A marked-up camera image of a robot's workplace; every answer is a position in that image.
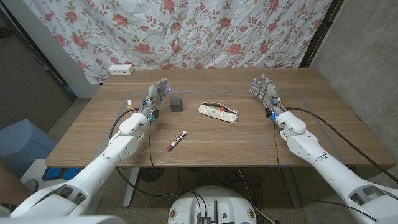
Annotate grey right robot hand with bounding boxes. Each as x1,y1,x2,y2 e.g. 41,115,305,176
249,73,287,121

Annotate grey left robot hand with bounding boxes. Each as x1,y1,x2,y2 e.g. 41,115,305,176
136,77,172,122

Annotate white patterned pen bag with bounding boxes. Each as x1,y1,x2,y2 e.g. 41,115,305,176
198,101,239,124

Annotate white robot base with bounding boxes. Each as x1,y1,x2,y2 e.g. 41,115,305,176
167,185,258,224

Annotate dark grey block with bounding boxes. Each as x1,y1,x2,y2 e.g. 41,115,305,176
169,97,183,113

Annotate red and white pen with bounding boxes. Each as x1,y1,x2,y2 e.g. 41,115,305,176
166,130,188,152

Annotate white power strip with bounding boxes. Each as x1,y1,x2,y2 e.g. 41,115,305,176
108,63,135,76

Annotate floral backdrop cloth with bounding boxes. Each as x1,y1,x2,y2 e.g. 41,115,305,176
21,0,333,85

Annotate black round disc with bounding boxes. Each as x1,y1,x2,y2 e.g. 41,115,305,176
139,167,165,183

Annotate black backdrop stand pole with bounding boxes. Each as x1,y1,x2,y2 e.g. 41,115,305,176
298,0,345,68

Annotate white table leg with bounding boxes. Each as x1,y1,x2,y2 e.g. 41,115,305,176
123,167,141,208

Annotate grey table leg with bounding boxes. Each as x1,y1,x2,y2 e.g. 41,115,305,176
281,167,302,208

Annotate blue pad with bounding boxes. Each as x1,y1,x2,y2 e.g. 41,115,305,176
63,167,82,180
42,167,63,181

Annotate blue-grey bin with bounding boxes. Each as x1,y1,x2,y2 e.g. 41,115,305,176
0,119,58,180

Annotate white robot torso edge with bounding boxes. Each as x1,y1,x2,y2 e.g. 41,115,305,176
0,214,127,224

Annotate person leg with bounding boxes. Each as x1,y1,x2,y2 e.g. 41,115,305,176
0,155,35,206

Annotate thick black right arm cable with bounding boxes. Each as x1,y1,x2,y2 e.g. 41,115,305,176
285,106,398,184

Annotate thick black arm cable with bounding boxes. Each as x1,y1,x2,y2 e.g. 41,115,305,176
108,108,180,200
285,106,398,184

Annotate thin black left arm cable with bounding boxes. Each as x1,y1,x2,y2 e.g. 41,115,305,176
147,119,156,170

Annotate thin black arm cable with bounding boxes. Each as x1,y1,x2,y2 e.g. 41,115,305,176
147,119,156,170
272,120,282,169

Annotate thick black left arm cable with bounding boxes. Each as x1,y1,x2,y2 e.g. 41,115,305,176
108,108,180,200

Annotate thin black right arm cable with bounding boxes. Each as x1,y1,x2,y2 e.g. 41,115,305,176
272,120,282,169

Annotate black frame bar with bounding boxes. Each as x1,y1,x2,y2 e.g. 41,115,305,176
0,6,78,101

